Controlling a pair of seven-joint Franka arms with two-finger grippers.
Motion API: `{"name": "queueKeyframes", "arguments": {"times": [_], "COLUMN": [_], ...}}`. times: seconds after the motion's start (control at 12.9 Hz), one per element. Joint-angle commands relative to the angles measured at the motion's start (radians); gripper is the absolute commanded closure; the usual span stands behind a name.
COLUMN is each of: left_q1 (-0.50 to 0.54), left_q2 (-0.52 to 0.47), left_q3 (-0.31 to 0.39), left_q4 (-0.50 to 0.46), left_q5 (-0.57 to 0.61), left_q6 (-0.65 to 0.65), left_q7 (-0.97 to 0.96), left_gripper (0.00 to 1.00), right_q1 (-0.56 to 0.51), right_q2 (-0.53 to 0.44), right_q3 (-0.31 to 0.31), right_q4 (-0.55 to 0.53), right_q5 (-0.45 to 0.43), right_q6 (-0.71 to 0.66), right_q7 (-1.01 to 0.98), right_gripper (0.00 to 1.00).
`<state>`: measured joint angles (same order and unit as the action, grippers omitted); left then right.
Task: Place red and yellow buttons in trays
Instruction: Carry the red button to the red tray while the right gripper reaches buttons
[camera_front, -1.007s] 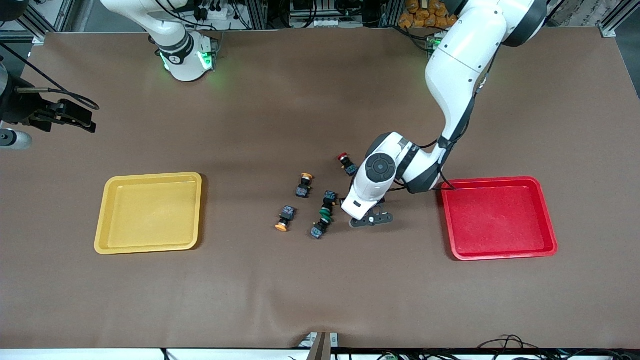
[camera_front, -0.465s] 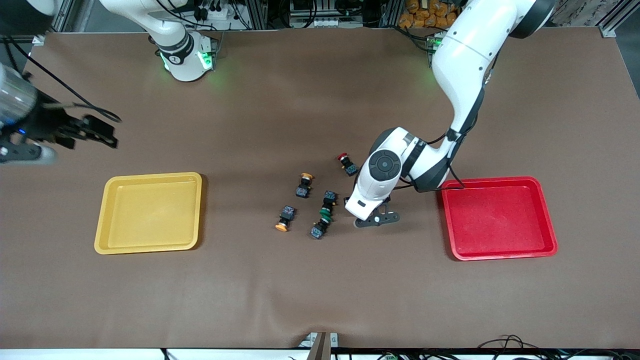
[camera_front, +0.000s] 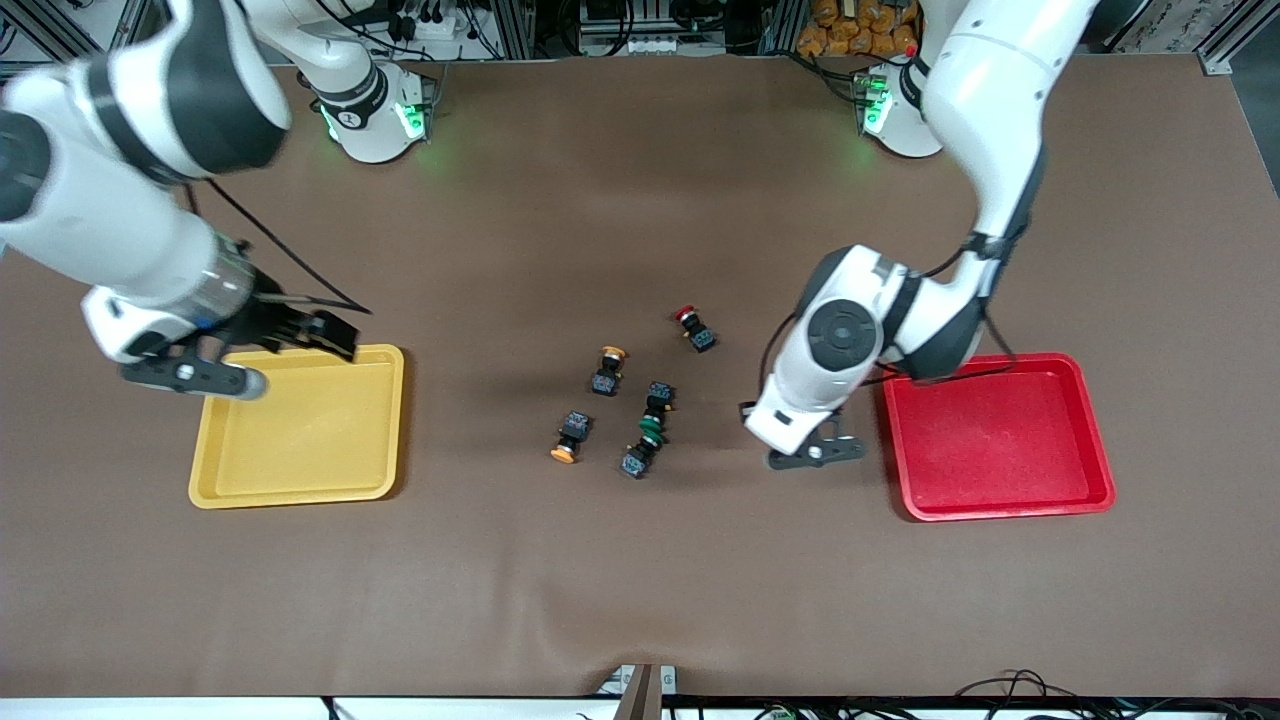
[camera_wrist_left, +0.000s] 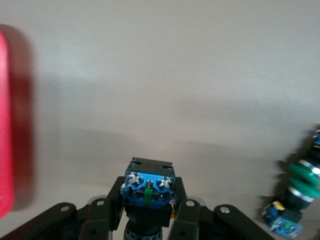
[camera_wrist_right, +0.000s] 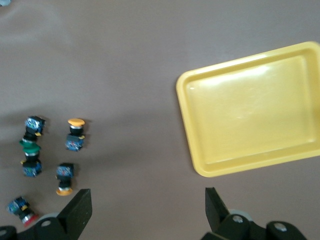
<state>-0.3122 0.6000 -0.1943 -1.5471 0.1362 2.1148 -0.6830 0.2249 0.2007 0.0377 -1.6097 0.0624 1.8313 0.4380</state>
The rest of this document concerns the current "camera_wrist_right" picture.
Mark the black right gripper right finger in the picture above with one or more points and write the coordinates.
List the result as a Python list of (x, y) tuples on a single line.
[(220, 220)]

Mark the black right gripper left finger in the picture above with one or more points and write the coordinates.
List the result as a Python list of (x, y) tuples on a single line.
[(72, 217)]

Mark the yellow mushroom push button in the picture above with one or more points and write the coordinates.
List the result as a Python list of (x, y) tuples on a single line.
[(64, 172), (74, 142)]

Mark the red mushroom push button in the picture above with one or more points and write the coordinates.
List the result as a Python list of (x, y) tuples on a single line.
[(17, 206)]

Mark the green mushroom push button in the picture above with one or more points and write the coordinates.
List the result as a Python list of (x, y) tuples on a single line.
[(31, 168), (33, 123)]

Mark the yellow plastic tray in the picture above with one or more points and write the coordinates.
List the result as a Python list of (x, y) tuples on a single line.
[(250, 115)]

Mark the brown table mat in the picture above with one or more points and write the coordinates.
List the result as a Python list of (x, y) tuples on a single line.
[(125, 75)]

